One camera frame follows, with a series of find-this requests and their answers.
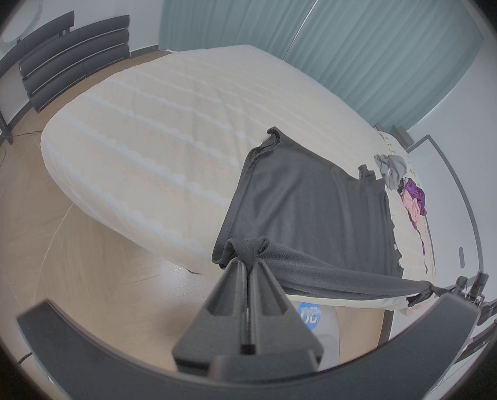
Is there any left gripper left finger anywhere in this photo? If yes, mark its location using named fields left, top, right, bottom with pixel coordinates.
left=172, top=259, right=248, bottom=370

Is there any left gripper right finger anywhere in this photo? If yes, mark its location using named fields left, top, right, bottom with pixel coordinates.
left=247, top=260, right=325, bottom=362

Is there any black T-shirt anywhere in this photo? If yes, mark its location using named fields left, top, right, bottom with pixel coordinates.
left=212, top=127, right=434, bottom=309

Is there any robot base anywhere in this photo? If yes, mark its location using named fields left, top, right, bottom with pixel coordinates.
left=284, top=296, right=341, bottom=368

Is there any bed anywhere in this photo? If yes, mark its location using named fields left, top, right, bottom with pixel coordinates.
left=40, top=44, right=484, bottom=313

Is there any pink garment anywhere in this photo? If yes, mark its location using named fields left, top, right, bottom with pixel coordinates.
left=401, top=190, right=422, bottom=229

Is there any purple garment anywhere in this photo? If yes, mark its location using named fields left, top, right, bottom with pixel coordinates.
left=404, top=179, right=428, bottom=258

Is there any grey garment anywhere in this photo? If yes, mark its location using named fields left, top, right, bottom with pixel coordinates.
left=374, top=153, right=408, bottom=191

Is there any grey bedside table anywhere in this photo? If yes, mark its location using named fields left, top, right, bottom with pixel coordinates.
left=376, top=124, right=414, bottom=147

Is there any blue-green curtain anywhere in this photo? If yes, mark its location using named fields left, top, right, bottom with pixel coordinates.
left=282, top=0, right=484, bottom=130
left=159, top=0, right=337, bottom=61

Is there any black chest of drawers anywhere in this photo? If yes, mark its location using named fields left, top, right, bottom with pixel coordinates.
left=19, top=14, right=131, bottom=112

